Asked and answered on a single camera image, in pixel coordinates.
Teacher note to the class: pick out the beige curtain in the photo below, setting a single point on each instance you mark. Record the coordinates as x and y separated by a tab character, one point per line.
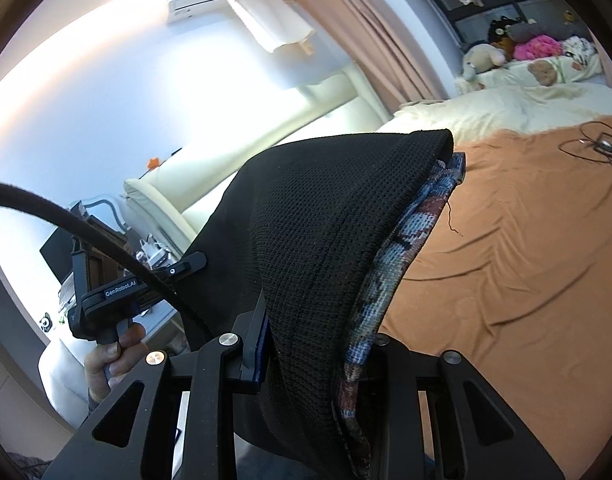
366	25

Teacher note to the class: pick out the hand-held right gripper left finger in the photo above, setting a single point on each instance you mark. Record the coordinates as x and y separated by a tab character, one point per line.
258	355

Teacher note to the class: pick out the black knit pants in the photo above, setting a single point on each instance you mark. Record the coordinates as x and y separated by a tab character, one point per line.
311	260

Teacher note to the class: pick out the white air deflector sheet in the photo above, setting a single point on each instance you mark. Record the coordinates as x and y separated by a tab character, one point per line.
271	15

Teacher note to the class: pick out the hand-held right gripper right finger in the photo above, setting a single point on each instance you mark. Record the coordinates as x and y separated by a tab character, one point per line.
401	365

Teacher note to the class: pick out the grey plush toy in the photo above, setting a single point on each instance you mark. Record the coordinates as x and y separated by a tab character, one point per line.
536	31

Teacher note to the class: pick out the black plush toy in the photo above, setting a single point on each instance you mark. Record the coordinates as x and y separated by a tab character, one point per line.
501	35

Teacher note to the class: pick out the cream quilt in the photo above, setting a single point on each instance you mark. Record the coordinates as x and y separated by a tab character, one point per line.
486	110

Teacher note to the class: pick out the cream padded headboard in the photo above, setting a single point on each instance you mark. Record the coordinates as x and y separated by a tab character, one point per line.
205	180

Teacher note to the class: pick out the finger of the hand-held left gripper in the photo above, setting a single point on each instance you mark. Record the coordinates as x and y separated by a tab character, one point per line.
185	265

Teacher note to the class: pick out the person's left hand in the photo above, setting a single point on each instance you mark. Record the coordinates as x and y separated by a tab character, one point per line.
103	367

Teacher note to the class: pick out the pink plush toy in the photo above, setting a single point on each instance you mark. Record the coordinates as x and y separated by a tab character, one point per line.
536	47

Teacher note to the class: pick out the beige plush toy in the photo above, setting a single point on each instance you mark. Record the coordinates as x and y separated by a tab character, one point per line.
481	60

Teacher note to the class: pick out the black screen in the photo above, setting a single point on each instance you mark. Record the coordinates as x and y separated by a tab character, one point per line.
58	257

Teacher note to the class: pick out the orange bed blanket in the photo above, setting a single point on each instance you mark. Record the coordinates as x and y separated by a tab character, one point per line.
511	260

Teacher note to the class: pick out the panda figurine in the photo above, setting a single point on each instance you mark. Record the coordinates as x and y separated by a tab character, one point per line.
45	322

